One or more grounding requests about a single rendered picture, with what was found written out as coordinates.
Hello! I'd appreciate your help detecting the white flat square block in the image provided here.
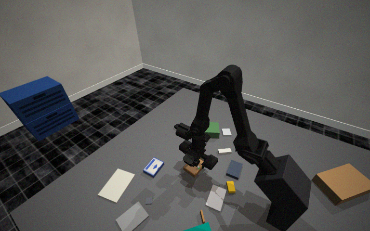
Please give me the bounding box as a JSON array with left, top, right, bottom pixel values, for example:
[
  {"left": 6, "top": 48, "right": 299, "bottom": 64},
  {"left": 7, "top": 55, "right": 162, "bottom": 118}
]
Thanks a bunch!
[{"left": 222, "top": 128, "right": 231, "bottom": 136}]

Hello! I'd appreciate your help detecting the white rectangular block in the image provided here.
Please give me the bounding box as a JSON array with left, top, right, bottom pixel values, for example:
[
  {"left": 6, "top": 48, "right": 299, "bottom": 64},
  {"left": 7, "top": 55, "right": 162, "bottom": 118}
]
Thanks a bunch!
[{"left": 218, "top": 148, "right": 232, "bottom": 154}]

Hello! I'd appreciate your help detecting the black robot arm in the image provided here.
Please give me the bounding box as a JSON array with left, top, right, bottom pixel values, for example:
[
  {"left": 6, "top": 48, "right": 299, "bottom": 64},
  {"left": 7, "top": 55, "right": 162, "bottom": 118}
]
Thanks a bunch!
[{"left": 175, "top": 64, "right": 282, "bottom": 175}]

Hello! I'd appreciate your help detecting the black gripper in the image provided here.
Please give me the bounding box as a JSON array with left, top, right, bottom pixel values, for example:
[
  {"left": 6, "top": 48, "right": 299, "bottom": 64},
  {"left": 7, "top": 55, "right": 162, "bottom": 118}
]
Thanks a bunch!
[{"left": 179, "top": 140, "right": 218, "bottom": 170}]

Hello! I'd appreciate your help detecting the flat tan wooden box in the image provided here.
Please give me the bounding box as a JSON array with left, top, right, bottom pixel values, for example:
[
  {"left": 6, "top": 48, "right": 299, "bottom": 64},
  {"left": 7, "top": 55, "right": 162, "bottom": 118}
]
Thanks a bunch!
[{"left": 312, "top": 164, "right": 370, "bottom": 205}]

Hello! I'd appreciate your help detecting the wooden ball-in-hole puzzle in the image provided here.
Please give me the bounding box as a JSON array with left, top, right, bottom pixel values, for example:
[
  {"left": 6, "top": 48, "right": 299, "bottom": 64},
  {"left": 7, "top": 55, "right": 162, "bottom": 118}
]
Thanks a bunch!
[{"left": 183, "top": 158, "right": 204, "bottom": 178}]

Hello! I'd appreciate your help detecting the green box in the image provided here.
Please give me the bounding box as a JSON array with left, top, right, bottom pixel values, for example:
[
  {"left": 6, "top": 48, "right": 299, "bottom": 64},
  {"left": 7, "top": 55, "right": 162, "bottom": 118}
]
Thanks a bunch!
[{"left": 205, "top": 122, "right": 220, "bottom": 138}]

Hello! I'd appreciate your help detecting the yellow rectangular block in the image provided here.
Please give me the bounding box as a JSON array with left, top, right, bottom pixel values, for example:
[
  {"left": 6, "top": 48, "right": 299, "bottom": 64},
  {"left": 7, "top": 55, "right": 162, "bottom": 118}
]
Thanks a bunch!
[{"left": 226, "top": 181, "right": 236, "bottom": 193}]

